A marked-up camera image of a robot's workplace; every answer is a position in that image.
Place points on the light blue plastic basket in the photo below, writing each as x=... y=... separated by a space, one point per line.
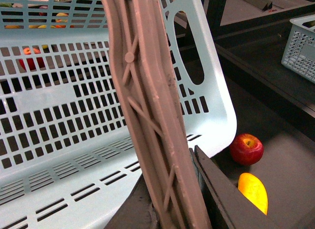
x=67 y=160

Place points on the black metal shelf frame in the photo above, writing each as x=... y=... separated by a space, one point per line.
x=271 y=102

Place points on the yellow mango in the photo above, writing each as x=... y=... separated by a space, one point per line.
x=253 y=189

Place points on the red apple near mango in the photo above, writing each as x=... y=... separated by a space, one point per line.
x=246 y=149

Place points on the red apple on shelf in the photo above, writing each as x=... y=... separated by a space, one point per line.
x=30 y=61

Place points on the grey plastic basket right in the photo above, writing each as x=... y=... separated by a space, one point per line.
x=299 y=53

